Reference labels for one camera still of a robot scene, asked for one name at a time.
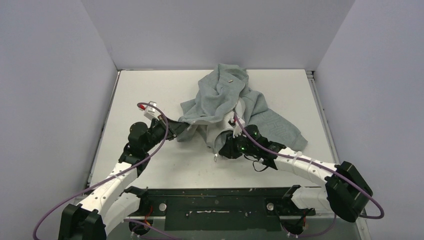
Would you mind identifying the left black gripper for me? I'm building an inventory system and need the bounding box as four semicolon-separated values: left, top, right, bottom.
142;114;189;153

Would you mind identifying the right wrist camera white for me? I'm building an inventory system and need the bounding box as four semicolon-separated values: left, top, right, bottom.
228;113;246;139

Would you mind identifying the aluminium rail frame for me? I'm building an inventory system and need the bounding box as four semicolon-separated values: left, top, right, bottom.
306;70;373;223

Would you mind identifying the grey zip-up jacket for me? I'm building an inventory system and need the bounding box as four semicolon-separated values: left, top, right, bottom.
177;63;308;153

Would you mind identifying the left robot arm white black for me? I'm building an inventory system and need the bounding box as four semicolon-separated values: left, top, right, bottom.
58;115;190;240

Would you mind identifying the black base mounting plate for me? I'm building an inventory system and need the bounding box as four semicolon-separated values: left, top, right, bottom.
124;185;316;232

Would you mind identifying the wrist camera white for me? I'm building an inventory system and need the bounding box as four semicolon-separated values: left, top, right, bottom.
228;113;246;139
137;101;160;121

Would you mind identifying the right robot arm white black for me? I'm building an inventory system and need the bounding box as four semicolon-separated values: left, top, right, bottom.
218;125;373;223

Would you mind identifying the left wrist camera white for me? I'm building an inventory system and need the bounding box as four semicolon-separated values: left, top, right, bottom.
137;101;160;121

